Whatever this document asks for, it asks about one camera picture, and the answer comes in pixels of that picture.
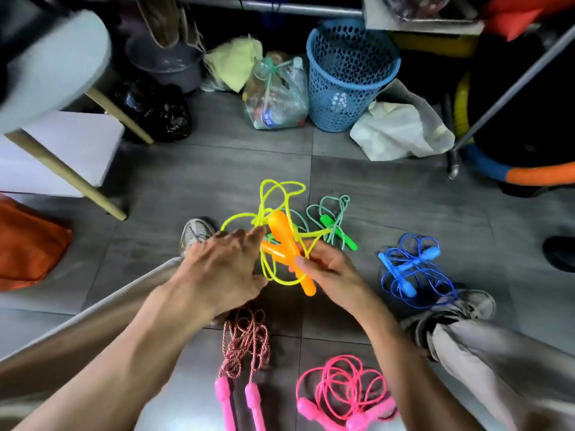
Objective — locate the person's left hand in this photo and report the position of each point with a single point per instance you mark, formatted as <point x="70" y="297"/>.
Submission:
<point x="215" y="276"/>

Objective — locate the person's right hand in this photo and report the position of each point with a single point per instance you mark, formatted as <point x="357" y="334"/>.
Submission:
<point x="334" y="276"/>

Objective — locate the person's right thumb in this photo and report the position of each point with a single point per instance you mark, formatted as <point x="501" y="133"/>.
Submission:
<point x="307" y="267"/>

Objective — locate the person's left thumb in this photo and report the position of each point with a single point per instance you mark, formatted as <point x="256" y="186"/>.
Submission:
<point x="256" y="287"/>

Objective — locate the person's left forearm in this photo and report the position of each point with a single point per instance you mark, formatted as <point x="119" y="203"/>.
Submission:
<point x="112" y="368"/>

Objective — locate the person's right forearm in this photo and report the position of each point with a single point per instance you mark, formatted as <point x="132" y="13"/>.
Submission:
<point x="413" y="377"/>

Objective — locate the person's left grey shoe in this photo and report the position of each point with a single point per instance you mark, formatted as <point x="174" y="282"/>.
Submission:
<point x="196" y="232"/>

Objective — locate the person's grey shoe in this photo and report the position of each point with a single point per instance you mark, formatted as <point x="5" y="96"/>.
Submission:
<point x="196" y="232"/>
<point x="467" y="307"/>

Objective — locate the person's right grey shoe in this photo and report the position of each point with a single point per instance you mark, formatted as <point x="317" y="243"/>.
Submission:
<point x="467" y="307"/>

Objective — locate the white plastic bag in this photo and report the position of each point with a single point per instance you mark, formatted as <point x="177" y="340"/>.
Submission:
<point x="400" y="125"/>

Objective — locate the clear bag of plastic bottles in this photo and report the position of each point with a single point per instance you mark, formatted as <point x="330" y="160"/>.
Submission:
<point x="276" y="91"/>

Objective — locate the person's left beige trouser leg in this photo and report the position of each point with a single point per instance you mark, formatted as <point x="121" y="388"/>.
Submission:
<point x="67" y="327"/>

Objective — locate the person's beige trouser leg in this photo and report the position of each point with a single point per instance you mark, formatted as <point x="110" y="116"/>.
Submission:
<point x="67" y="327"/>
<point x="507" y="372"/>

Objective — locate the blue perforated plastic basket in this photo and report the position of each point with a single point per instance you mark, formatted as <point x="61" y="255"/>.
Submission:
<point x="346" y="71"/>

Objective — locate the black plastic bag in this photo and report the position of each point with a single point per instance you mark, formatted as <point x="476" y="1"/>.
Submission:
<point x="155" y="109"/>

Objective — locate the yellow cloth bag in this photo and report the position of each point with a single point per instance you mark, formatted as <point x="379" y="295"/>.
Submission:
<point x="233" y="62"/>

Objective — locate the multicolour foam hula hoop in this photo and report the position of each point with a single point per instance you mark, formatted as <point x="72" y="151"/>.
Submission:
<point x="503" y="168"/>

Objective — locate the person's right beige trouser leg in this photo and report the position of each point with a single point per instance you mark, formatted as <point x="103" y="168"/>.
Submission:
<point x="507" y="372"/>

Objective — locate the white flat board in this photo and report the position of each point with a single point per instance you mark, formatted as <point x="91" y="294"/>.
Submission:
<point x="76" y="148"/>

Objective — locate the orange fabric bag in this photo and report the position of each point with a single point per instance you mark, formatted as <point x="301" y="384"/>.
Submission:
<point x="27" y="246"/>

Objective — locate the grey plastic bucket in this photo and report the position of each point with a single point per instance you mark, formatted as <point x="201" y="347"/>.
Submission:
<point x="168" y="65"/>

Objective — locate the black shoe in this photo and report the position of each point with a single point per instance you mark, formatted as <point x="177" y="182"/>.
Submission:
<point x="560" y="253"/>

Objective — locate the grey metal rack pole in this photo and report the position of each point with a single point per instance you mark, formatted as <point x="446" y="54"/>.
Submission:
<point x="507" y="96"/>

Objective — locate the white shelf tray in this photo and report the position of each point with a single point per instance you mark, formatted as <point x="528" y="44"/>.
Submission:
<point x="422" y="17"/>

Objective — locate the white stool with wooden legs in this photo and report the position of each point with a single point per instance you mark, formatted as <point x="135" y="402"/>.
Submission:
<point x="49" y="67"/>

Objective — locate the grey metal horizontal rail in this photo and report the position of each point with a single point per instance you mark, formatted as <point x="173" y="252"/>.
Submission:
<point x="269" y="6"/>

